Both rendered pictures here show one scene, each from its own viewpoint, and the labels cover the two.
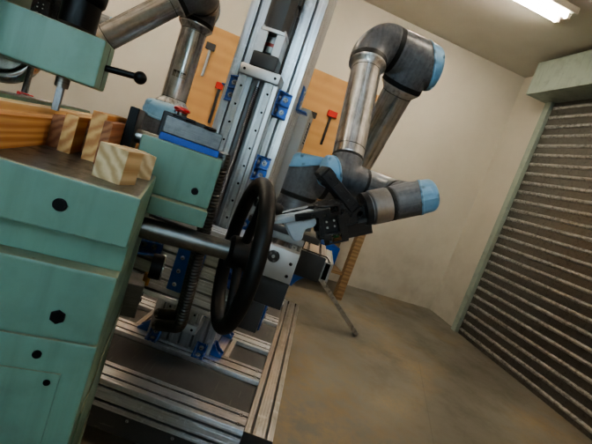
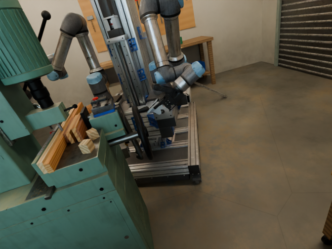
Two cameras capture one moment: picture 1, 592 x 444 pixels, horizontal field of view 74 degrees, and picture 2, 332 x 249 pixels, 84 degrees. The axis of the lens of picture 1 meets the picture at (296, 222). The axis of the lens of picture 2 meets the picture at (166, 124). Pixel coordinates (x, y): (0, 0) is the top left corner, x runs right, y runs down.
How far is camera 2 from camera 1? 0.36 m
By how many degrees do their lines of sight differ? 24
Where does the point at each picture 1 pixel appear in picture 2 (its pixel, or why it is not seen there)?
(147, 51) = not seen: hidden behind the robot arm
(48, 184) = (74, 167)
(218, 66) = not seen: hidden behind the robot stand
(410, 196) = (190, 74)
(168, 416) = (162, 171)
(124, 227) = (99, 164)
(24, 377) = (105, 203)
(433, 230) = (246, 22)
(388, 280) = (235, 60)
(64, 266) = (94, 179)
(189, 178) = (111, 123)
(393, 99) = (170, 22)
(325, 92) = not seen: outside the picture
